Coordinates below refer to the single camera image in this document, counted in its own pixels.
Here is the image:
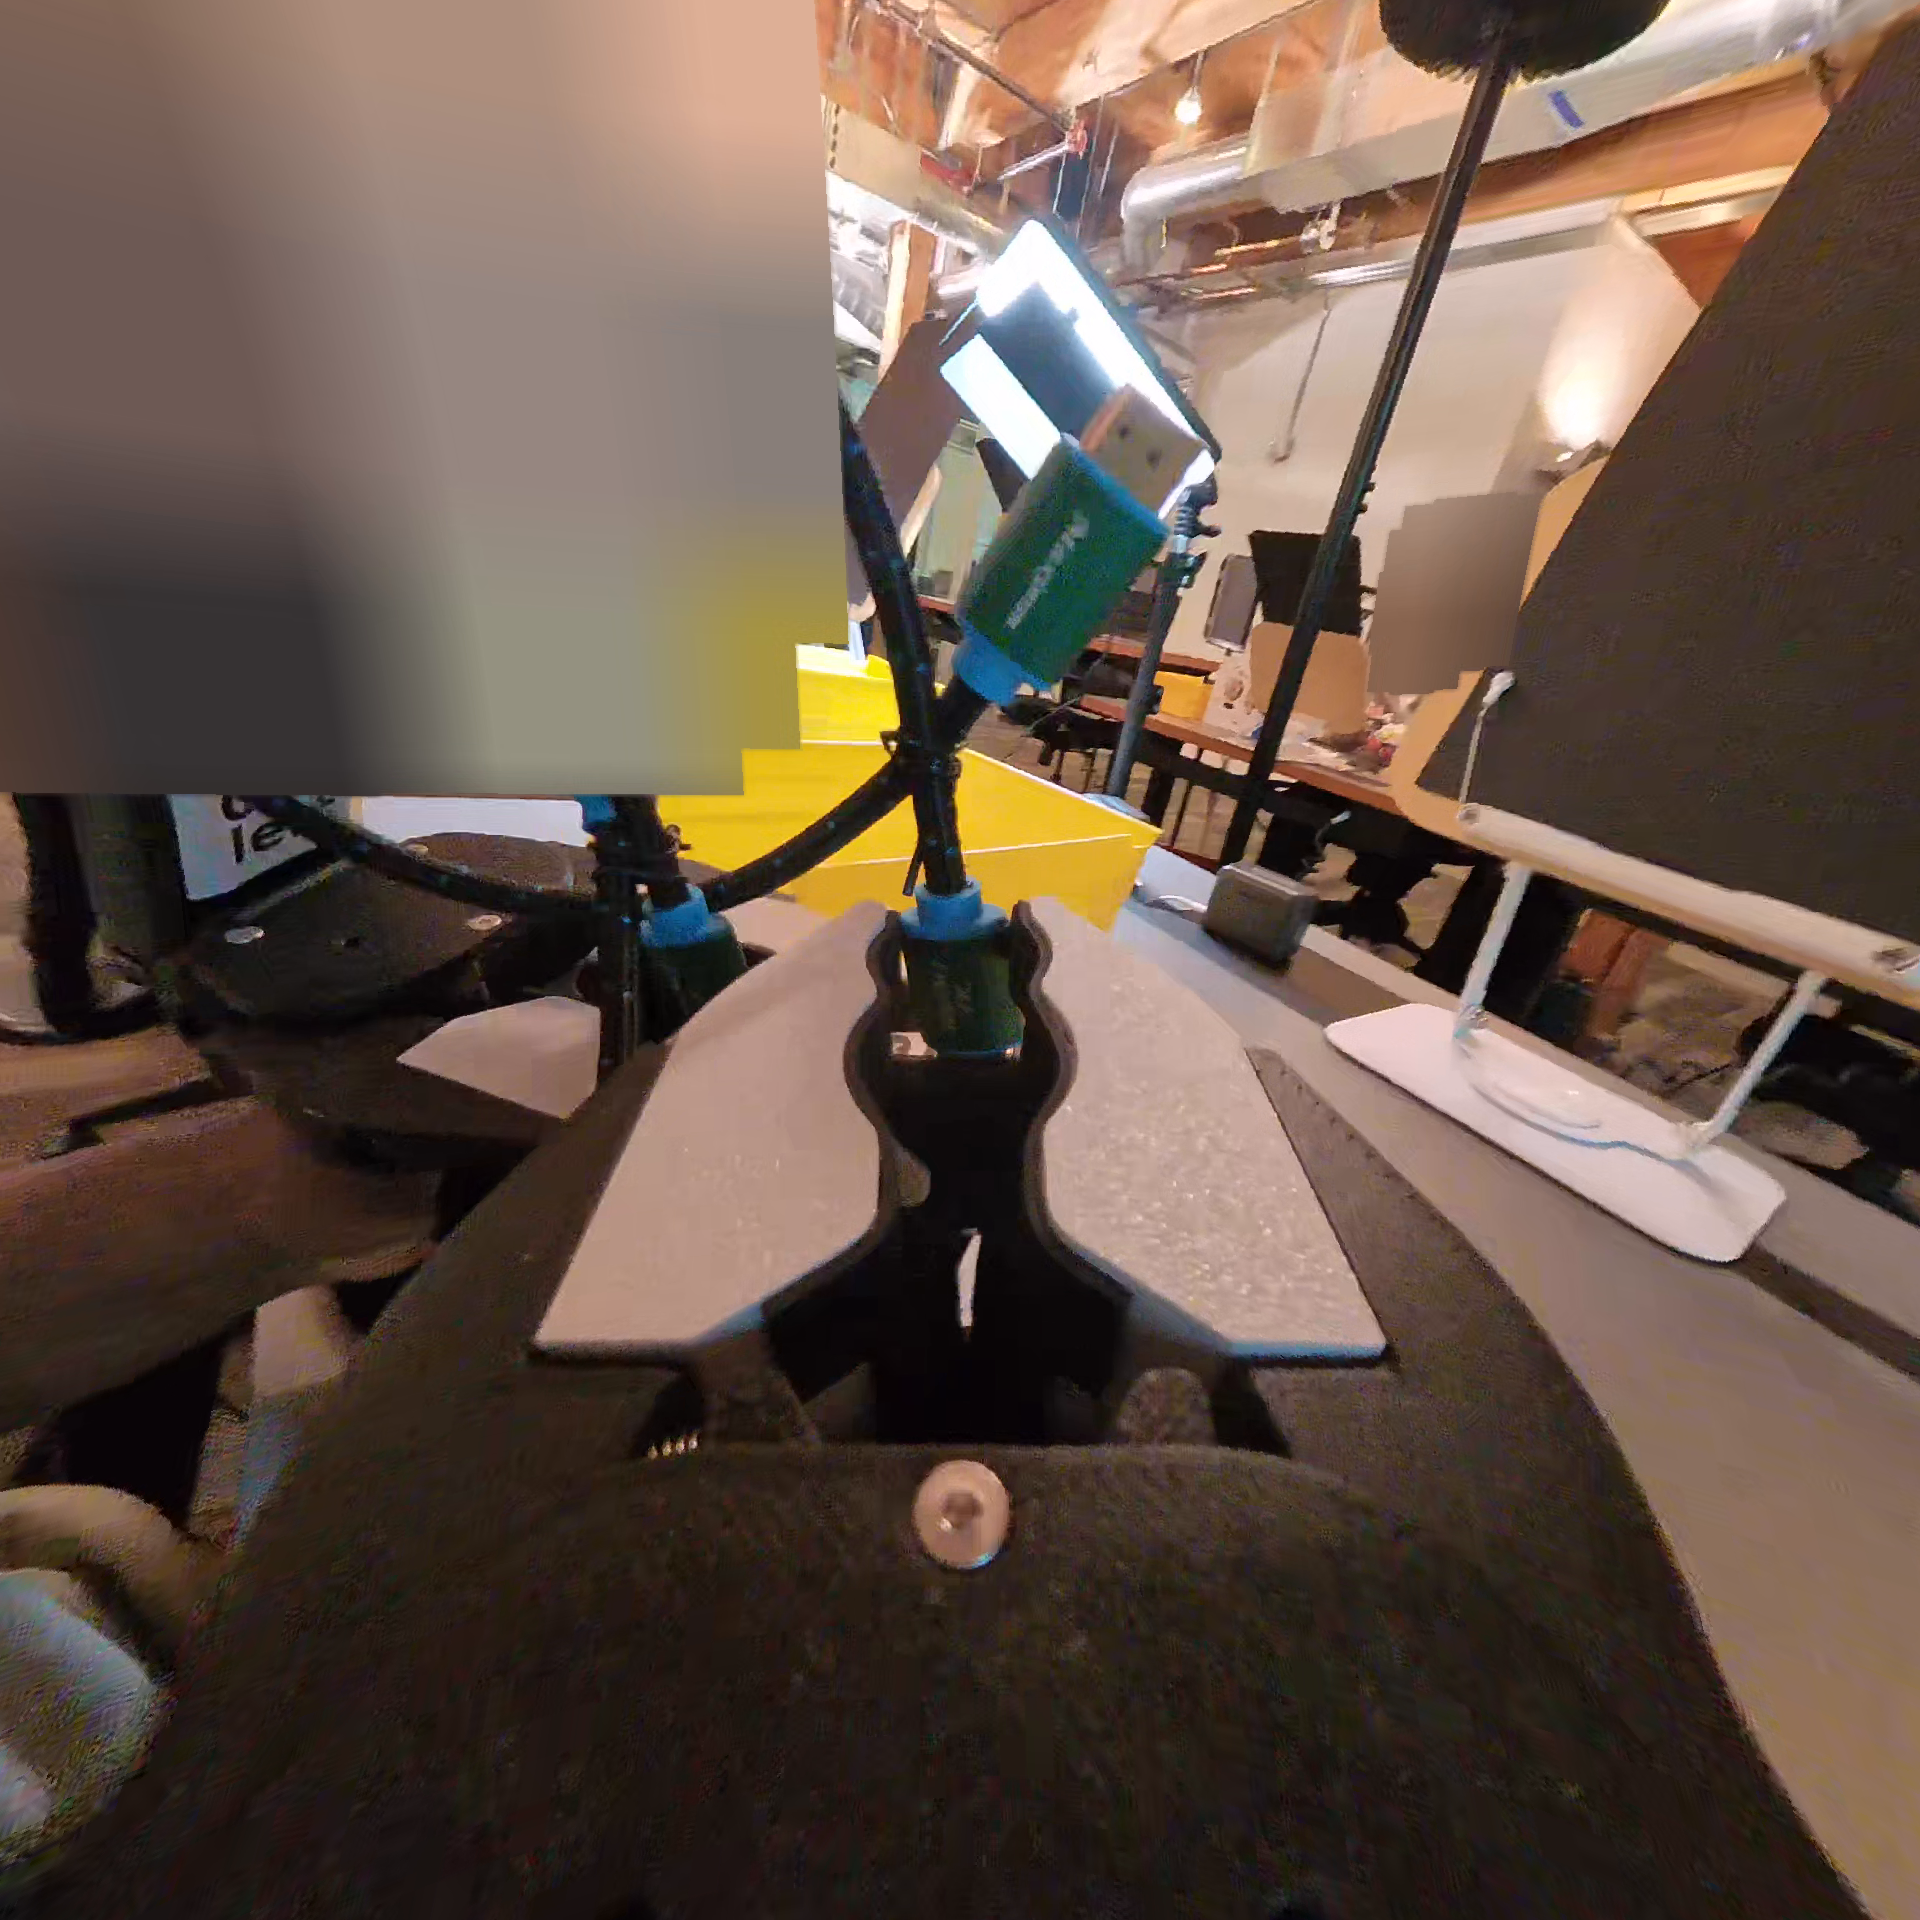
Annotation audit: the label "silver metal duct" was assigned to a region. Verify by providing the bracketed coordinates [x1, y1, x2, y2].
[1117, 0, 1862, 272]

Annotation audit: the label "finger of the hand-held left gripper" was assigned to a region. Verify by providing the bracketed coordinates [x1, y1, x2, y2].
[398, 993, 604, 1123]

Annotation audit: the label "white board stand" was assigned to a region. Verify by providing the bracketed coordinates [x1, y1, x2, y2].
[1327, 676, 1920, 1266]

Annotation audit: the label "black board with wooden frame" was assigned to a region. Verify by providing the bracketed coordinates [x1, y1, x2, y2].
[1387, 29, 1920, 968]
[846, 307, 962, 623]

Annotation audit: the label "led light panel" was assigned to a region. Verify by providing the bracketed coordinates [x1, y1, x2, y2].
[937, 218, 1222, 501]

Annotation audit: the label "cardboard box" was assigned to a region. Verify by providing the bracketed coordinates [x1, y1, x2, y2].
[1244, 620, 1376, 741]

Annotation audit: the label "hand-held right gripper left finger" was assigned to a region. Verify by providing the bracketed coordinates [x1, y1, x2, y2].
[532, 900, 921, 1365]

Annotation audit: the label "brown workbench with black legs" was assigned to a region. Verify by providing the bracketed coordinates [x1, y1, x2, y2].
[915, 591, 1419, 919]

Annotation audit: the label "person in cream sweater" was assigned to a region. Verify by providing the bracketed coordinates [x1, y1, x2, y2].
[0, 1290, 363, 1856]

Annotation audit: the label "black fuzzy microphone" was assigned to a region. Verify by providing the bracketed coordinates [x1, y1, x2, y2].
[1376, 0, 1674, 80]

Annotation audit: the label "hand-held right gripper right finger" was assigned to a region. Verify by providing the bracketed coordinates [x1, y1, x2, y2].
[1018, 900, 1390, 1365]

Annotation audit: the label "small black box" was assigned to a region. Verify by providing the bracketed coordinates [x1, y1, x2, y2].
[1203, 862, 1323, 964]

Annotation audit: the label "black stand pole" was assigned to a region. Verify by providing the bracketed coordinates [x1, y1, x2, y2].
[1222, 59, 1513, 868]

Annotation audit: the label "black light stand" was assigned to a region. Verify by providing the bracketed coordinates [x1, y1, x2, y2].
[1102, 486, 1222, 800]

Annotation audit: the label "yellow plastic bins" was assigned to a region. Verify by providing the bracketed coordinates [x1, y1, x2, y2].
[658, 644, 1164, 936]

